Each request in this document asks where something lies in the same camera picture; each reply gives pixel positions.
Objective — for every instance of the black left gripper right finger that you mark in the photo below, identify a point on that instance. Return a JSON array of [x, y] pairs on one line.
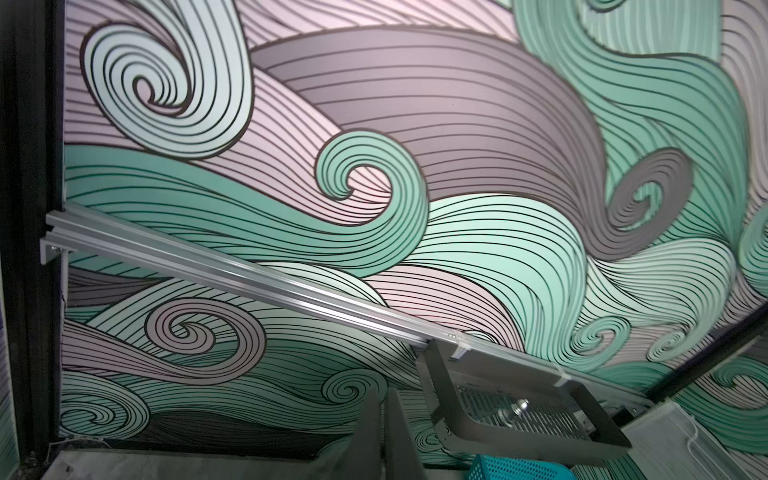
[[402, 461]]

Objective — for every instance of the clear plastic wall holder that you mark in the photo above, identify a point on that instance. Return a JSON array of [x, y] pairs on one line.
[[669, 443]]

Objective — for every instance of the black perforated metal shelf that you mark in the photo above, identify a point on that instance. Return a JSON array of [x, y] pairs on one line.
[[483, 405]]

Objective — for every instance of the aluminium rail back wall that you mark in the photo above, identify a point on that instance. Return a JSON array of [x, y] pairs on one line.
[[78, 228]]

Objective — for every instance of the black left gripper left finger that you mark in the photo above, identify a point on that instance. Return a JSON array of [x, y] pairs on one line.
[[362, 458]]

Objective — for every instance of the teal plastic basket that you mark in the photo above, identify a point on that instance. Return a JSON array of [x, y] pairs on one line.
[[486, 467]]

